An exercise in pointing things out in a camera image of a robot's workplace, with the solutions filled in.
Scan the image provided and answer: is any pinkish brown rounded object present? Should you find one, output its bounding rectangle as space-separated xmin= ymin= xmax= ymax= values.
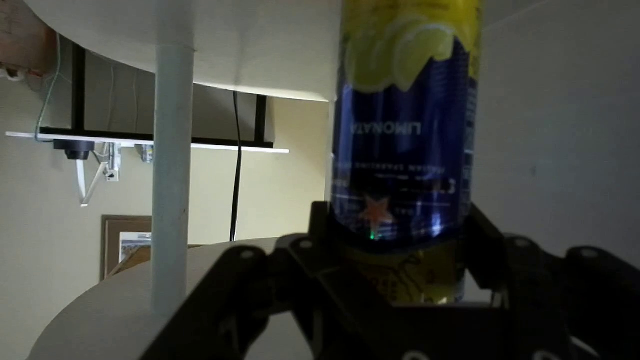
xmin=0 ymin=0 xmax=59 ymax=80

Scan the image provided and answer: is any thin grey wire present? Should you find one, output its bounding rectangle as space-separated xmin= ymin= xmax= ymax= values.
xmin=31 ymin=36 xmax=65 ymax=144

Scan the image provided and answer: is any blue yellow lemonade can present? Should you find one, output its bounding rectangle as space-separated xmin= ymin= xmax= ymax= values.
xmin=330 ymin=0 xmax=483 ymax=308

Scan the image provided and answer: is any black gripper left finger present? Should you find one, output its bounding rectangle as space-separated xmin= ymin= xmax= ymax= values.
xmin=138 ymin=200 xmax=350 ymax=360

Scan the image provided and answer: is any black hanging cable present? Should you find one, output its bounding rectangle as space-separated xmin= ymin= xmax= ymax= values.
xmin=228 ymin=91 xmax=246 ymax=245

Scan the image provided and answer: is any small white camera tripod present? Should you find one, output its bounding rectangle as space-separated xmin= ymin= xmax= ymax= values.
xmin=51 ymin=138 xmax=159 ymax=208

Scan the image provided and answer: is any white round pedestal table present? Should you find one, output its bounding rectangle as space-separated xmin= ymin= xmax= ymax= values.
xmin=21 ymin=0 xmax=343 ymax=360

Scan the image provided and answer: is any brown framed picture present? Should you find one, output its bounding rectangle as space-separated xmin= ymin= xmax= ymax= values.
xmin=98 ymin=215 xmax=156 ymax=282

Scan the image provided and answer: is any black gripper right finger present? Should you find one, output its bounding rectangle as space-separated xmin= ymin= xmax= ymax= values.
xmin=458 ymin=205 xmax=640 ymax=360

